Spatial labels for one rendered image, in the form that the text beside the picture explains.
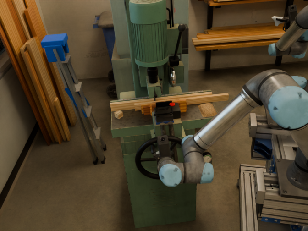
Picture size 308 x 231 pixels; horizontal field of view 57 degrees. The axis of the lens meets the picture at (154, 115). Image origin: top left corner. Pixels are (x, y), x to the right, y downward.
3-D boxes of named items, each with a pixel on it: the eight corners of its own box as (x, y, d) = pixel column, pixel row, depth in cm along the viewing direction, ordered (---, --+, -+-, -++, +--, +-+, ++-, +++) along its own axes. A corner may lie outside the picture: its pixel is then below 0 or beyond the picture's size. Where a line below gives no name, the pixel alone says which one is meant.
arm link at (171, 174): (184, 188, 98) (159, 188, 97) (179, 179, 109) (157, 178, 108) (184, 166, 97) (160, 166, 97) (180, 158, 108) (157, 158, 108)
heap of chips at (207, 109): (202, 117, 156) (202, 112, 154) (197, 105, 166) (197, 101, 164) (217, 115, 156) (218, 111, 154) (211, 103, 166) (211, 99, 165)
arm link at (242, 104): (266, 52, 97) (173, 140, 118) (278, 65, 88) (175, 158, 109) (286, 70, 102) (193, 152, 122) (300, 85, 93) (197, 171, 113)
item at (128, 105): (111, 111, 166) (110, 104, 163) (111, 109, 168) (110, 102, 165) (211, 100, 169) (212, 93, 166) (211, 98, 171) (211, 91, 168)
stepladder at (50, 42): (89, 166, 260) (37, 45, 193) (92, 148, 281) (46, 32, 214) (106, 163, 260) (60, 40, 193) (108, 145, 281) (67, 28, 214)
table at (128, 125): (111, 149, 147) (109, 140, 144) (112, 116, 173) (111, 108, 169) (225, 136, 150) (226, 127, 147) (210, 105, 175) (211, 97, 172)
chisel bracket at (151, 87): (149, 100, 158) (147, 87, 153) (146, 88, 169) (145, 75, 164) (162, 99, 158) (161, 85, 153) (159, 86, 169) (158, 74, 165)
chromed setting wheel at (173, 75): (171, 91, 170) (171, 72, 163) (168, 81, 180) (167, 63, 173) (176, 90, 170) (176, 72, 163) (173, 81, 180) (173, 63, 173)
